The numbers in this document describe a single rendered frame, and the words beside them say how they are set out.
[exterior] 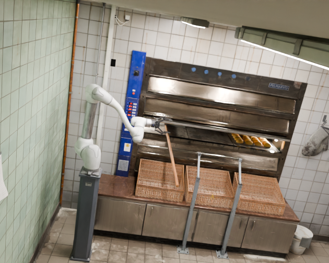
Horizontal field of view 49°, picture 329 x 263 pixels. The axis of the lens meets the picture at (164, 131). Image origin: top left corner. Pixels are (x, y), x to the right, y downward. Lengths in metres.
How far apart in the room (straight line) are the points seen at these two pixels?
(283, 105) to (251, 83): 0.48
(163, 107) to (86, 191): 1.39
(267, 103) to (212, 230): 1.66
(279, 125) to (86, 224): 2.55
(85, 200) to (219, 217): 1.58
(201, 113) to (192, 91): 0.30
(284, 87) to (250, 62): 0.52
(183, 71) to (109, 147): 1.30
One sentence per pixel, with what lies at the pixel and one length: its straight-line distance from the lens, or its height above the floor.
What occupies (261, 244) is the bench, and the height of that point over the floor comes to 0.19.
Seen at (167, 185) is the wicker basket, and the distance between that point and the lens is 4.55.
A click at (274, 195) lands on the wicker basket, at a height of 0.66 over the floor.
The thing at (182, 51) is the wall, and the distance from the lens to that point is 4.22.
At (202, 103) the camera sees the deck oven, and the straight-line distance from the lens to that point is 4.35.
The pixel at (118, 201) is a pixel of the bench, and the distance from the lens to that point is 4.20.
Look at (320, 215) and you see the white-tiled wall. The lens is 5.40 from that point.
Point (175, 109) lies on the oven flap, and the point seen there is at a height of 1.53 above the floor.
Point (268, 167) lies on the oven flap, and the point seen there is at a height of 0.97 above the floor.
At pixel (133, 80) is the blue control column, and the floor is 1.82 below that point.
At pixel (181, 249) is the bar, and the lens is 4.48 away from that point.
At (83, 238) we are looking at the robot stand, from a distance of 3.97.
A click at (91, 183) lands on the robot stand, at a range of 3.63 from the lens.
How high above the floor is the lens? 2.59
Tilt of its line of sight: 18 degrees down
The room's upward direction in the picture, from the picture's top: 10 degrees clockwise
